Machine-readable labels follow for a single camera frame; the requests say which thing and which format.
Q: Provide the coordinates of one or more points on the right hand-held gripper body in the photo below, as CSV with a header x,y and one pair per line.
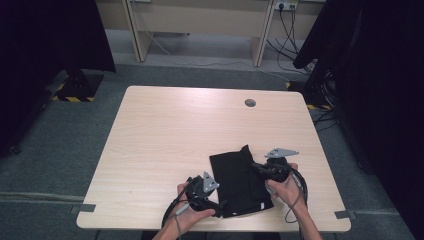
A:
x,y
276,170

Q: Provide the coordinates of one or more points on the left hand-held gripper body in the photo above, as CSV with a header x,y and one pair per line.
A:
x,y
200,193

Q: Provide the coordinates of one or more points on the black garment with white trim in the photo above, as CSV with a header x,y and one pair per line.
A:
x,y
238,183

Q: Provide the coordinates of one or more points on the person's right hand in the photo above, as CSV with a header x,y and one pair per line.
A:
x,y
288,191

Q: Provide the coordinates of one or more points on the person's left hand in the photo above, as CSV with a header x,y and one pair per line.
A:
x,y
188,216

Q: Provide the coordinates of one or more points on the grey round table grommet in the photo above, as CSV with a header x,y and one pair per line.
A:
x,y
250,102

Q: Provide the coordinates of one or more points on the grey tape strip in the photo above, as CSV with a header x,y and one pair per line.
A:
x,y
344,214
83,208

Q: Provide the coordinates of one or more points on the black stand base striped edge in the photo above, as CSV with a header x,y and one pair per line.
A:
x,y
80,86
316,96

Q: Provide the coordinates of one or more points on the black curtain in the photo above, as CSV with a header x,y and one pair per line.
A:
x,y
383,83
40,50

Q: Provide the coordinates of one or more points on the light wooden desk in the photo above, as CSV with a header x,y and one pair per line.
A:
x,y
200,20

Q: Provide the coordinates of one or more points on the white wall socket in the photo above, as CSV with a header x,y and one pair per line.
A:
x,y
286,4

